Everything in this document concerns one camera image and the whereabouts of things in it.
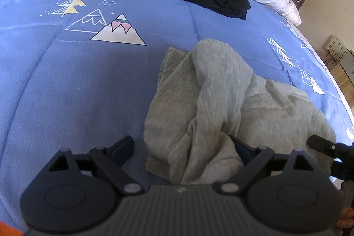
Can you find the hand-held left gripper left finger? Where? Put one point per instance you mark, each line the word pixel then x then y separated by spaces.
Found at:
pixel 124 149

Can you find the person's right hand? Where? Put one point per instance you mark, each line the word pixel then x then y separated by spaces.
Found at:
pixel 347 223

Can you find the wooden cabinet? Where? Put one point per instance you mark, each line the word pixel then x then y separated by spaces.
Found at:
pixel 345 73

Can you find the orange cloth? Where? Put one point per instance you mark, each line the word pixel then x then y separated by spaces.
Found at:
pixel 8 229

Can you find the grey sweater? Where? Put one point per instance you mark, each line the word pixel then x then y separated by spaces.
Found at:
pixel 215 92

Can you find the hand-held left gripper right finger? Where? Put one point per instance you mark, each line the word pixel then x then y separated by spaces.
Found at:
pixel 243 151

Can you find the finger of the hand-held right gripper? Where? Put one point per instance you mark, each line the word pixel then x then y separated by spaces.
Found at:
pixel 320 144

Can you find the white power strip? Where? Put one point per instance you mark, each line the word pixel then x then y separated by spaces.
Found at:
pixel 336 46

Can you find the blue printed blanket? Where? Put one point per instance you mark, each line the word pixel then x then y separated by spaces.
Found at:
pixel 69 86

